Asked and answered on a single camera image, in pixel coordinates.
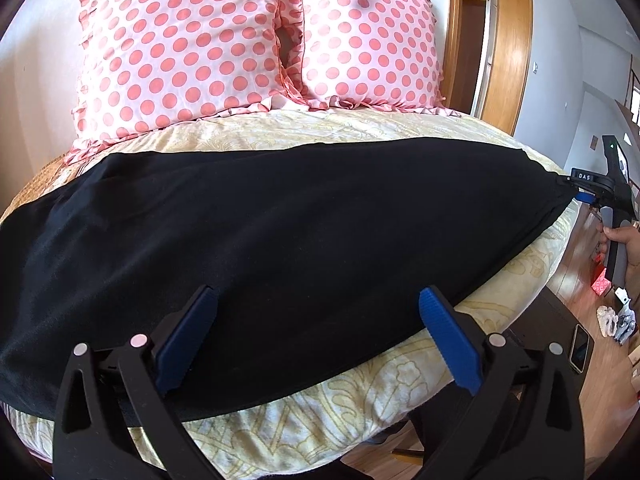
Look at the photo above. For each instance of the yellow patterned bed blanket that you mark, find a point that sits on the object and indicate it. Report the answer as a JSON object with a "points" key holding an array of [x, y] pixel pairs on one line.
{"points": [[320, 435]]}

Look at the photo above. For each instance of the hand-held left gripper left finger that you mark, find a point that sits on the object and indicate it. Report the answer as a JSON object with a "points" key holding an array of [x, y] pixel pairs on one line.
{"points": [[187, 332]]}

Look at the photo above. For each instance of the white slippers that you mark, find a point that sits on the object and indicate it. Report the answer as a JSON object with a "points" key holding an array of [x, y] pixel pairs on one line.
{"points": [[607, 319]]}

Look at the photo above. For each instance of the wooden door frame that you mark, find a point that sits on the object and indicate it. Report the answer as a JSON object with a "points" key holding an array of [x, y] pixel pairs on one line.
{"points": [[492, 45]]}

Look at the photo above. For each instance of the pink polka dot pillow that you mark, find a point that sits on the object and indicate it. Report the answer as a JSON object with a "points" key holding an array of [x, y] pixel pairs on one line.
{"points": [[180, 45], [365, 40]]}

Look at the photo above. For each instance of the person's right hand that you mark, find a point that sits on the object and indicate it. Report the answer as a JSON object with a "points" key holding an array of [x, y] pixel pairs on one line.
{"points": [[625, 237]]}

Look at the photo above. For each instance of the dark bedside table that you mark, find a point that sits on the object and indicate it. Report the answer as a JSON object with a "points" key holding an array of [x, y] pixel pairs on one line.
{"points": [[545, 325]]}

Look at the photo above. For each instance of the smartphone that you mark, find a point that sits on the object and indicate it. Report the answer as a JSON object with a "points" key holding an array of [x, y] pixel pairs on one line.
{"points": [[580, 347]]}

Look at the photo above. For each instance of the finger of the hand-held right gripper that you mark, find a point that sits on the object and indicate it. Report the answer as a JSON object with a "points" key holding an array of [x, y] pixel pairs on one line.
{"points": [[583, 195]]}

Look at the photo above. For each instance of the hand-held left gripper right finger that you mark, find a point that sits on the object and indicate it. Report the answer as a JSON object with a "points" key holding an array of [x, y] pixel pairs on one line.
{"points": [[452, 340]]}

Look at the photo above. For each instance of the red box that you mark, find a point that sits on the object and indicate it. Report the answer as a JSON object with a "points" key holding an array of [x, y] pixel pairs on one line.
{"points": [[601, 280]]}

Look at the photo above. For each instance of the black pants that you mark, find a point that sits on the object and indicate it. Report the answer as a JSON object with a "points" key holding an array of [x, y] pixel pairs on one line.
{"points": [[280, 255]]}

